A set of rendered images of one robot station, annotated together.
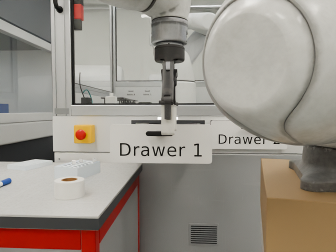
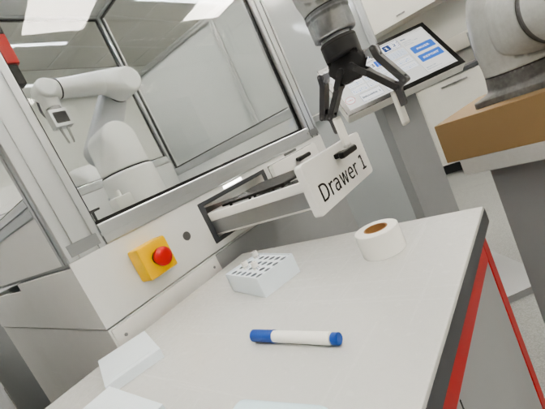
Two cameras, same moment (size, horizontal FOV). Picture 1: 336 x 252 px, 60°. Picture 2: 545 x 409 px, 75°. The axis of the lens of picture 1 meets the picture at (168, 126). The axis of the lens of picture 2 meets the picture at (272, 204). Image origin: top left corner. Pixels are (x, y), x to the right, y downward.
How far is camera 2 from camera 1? 88 cm
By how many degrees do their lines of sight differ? 52
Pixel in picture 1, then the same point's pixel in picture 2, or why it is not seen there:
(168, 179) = not seen: hidden behind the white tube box
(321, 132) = not seen: outside the picture
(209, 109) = (260, 154)
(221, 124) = (280, 165)
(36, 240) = (477, 282)
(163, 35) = (349, 18)
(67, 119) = (102, 254)
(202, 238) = not seen: hidden behind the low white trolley
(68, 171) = (282, 269)
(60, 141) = (110, 303)
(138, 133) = (323, 165)
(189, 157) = (362, 173)
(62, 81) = (54, 188)
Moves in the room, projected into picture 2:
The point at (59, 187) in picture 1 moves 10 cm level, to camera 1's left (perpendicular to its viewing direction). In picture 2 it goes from (395, 233) to (376, 267)
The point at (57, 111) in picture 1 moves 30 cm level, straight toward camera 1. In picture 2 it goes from (75, 248) to (206, 190)
